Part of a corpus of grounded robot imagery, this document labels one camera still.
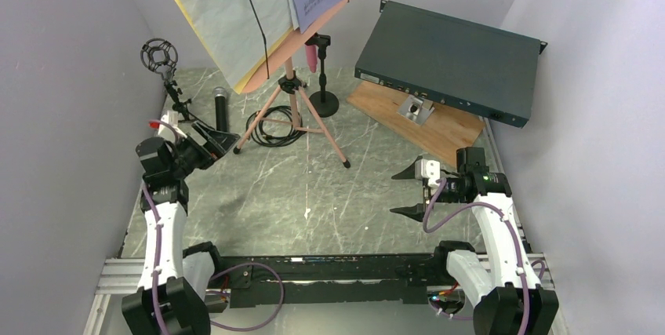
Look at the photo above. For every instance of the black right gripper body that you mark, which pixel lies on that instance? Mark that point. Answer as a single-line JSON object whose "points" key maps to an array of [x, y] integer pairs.
{"points": [[450, 192]]}

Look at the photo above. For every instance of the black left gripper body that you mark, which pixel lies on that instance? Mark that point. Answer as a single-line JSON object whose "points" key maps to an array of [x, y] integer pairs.
{"points": [[189, 156]]}

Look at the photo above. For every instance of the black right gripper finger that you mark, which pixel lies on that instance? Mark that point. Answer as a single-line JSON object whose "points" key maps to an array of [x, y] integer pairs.
{"points": [[415, 212], [412, 172]]}

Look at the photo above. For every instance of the black silver handheld microphone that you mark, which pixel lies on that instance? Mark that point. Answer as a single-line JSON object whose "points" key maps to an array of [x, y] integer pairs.
{"points": [[221, 115]]}

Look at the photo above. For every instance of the black tripod mic stand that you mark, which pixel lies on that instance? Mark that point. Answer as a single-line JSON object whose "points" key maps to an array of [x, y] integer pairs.
{"points": [[160, 57]]}

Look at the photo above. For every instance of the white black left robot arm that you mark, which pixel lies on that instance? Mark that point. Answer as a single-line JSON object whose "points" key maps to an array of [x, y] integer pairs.
{"points": [[170, 296]]}

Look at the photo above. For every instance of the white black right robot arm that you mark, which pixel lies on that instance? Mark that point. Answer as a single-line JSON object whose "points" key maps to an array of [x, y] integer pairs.
{"points": [[490, 199]]}

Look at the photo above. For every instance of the wooden board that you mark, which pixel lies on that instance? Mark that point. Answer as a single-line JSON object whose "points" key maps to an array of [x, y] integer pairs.
{"points": [[438, 129]]}

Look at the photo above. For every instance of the pink tripod music stand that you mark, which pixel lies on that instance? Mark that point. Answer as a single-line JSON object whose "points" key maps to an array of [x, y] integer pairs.
{"points": [[291, 85]]}

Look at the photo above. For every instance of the black round-base mic stand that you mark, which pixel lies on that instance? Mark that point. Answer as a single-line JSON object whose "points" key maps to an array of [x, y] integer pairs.
{"points": [[325, 103]]}

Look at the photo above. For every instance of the dark teal rack unit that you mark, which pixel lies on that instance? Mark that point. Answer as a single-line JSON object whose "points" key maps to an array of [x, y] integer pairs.
{"points": [[483, 70]]}

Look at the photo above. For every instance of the pink small microphone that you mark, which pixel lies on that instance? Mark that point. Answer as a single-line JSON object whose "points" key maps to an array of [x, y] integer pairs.
{"points": [[311, 53]]}

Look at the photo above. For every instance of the grey paper sheet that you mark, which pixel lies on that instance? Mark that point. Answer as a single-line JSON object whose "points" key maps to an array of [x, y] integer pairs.
{"points": [[239, 35]]}

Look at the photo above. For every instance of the silver metal bracket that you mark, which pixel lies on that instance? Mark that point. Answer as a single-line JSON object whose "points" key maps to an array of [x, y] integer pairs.
{"points": [[416, 109]]}

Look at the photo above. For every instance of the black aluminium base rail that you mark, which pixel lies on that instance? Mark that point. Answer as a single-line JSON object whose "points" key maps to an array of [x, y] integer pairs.
{"points": [[330, 279]]}

